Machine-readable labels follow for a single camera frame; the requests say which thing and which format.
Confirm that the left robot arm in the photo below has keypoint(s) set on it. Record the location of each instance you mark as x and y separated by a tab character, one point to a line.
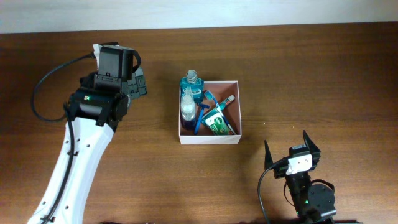
92	115

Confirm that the clear pump soap bottle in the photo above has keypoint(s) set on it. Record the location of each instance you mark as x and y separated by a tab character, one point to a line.
188	110

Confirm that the white cardboard box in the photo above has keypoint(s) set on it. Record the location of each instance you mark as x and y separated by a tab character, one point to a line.
221	90

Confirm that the teal toothpaste tube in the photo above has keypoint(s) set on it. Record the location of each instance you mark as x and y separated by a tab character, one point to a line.
226	102

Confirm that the teal mouthwash bottle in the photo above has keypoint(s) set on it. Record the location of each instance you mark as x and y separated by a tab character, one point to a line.
195	83

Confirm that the green Dettol soap bar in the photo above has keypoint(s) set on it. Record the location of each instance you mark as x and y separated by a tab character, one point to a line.
215	122

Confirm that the blue white toothbrush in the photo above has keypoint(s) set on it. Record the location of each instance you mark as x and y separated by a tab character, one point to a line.
208	94

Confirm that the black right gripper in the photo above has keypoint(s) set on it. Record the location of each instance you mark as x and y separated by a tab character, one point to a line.
313	150

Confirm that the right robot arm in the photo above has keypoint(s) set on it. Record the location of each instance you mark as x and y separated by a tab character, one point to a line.
313	200

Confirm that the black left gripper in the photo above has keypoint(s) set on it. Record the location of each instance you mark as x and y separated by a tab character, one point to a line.
136	87

